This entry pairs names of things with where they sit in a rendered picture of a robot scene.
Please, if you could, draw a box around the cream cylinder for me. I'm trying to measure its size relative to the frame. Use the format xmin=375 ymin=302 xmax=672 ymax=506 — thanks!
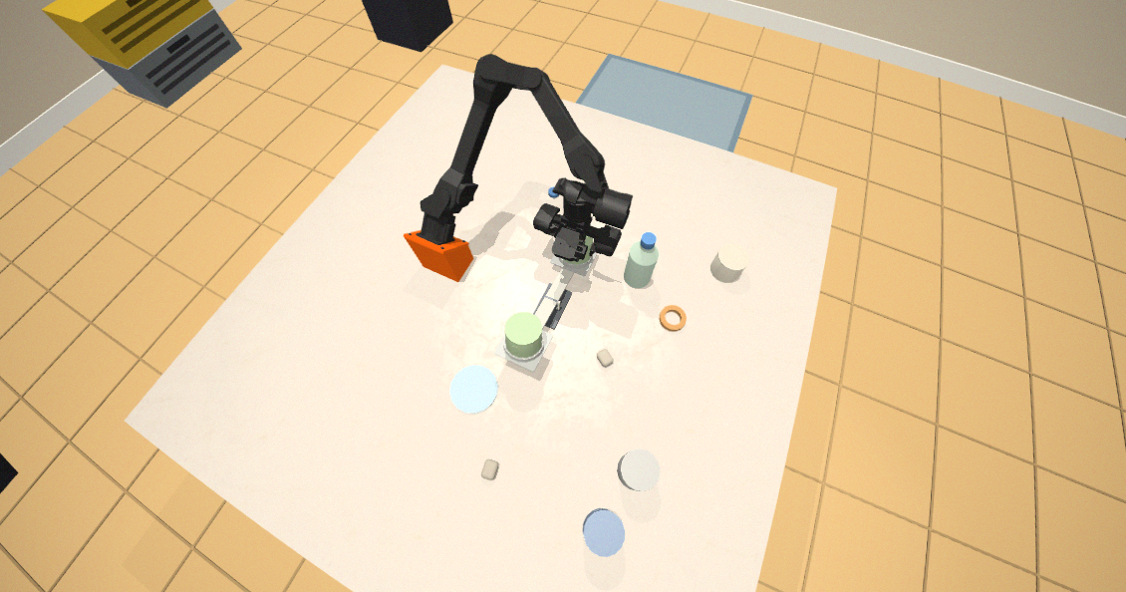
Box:
xmin=711 ymin=243 xmax=749 ymax=282
xmin=617 ymin=448 xmax=661 ymax=491

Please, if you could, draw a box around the orange ring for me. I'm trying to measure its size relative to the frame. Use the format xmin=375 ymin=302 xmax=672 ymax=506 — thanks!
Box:
xmin=660 ymin=305 xmax=687 ymax=332

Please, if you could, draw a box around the green translucent cup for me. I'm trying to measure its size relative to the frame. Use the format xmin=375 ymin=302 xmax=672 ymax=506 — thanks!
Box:
xmin=504 ymin=312 xmax=542 ymax=359
xmin=564 ymin=236 xmax=593 ymax=264

